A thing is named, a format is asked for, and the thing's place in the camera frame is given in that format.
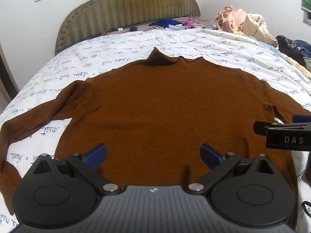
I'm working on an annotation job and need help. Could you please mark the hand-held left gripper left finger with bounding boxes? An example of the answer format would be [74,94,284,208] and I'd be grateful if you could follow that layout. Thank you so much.
[31,144,122,196]

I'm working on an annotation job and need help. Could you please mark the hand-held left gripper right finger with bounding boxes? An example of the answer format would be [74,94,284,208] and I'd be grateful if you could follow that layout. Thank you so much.
[187,144,276,196]

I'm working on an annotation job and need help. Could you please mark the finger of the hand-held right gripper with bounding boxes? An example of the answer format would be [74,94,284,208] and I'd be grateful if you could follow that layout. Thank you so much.
[292,114,311,123]
[253,121,311,136]

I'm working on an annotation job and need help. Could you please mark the brown knitted sweater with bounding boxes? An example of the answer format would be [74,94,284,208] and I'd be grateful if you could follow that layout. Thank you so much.
[0,47,311,232]

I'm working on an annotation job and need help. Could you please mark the dark blue patterned clothes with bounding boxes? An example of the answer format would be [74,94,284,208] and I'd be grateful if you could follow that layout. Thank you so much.
[276,35,311,67]

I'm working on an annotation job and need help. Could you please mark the pale yellow knitted blanket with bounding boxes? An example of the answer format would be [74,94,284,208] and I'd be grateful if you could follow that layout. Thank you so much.
[282,53,311,76]

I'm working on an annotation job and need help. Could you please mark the white printed blanket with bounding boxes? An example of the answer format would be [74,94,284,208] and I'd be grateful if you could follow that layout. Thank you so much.
[0,27,311,233]

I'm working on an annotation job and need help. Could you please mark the blue garment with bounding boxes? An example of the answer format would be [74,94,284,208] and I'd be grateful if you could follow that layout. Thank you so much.
[148,18,183,29]

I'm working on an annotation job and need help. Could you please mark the olive upholstered headboard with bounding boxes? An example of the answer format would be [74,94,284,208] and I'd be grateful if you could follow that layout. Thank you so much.
[55,0,201,55]

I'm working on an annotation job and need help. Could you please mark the wooden door frame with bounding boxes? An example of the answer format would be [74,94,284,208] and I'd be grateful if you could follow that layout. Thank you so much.
[0,41,20,103]

